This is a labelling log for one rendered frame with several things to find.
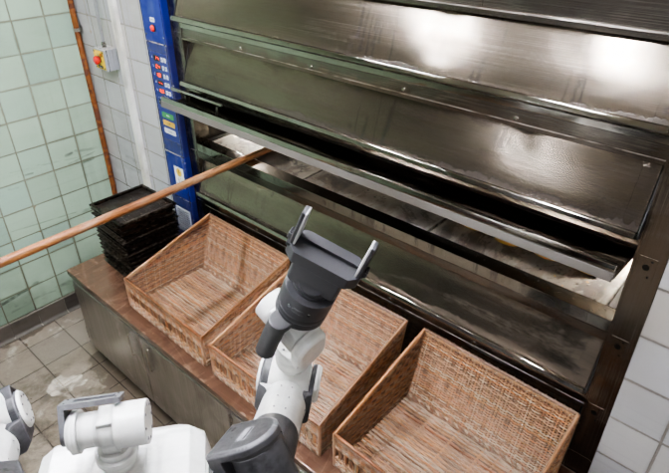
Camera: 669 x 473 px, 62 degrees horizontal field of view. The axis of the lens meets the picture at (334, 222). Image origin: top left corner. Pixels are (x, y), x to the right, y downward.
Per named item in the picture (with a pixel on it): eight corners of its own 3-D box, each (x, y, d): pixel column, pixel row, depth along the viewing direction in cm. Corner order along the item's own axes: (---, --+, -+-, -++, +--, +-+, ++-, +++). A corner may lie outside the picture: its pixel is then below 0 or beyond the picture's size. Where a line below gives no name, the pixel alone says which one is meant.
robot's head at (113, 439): (152, 463, 83) (142, 423, 79) (81, 475, 82) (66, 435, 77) (156, 427, 89) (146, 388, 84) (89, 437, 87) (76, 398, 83)
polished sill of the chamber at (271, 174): (208, 146, 254) (207, 138, 252) (615, 322, 152) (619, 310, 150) (197, 150, 250) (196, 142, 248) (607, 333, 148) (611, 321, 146)
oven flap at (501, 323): (202, 194, 261) (210, 153, 255) (585, 390, 160) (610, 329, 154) (195, 194, 257) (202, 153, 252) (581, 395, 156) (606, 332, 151)
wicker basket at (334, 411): (299, 311, 242) (297, 259, 227) (406, 374, 210) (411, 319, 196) (209, 374, 210) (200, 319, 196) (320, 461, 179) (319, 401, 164)
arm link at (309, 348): (329, 331, 93) (325, 354, 105) (294, 294, 96) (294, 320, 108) (299, 356, 90) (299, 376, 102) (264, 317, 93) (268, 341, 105)
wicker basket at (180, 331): (216, 259, 276) (209, 210, 261) (296, 308, 243) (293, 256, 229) (127, 306, 245) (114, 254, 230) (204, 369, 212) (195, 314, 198)
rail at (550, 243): (160, 101, 227) (164, 100, 228) (613, 273, 125) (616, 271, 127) (160, 96, 226) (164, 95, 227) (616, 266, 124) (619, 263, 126)
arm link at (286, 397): (315, 409, 122) (304, 466, 100) (257, 398, 122) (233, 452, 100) (324, 359, 120) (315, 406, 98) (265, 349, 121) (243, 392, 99)
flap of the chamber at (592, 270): (160, 107, 228) (200, 102, 242) (610, 283, 126) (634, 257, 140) (160, 101, 227) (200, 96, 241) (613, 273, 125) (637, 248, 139)
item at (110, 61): (110, 65, 273) (106, 44, 268) (120, 69, 268) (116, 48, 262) (96, 68, 269) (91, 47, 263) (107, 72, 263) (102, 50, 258)
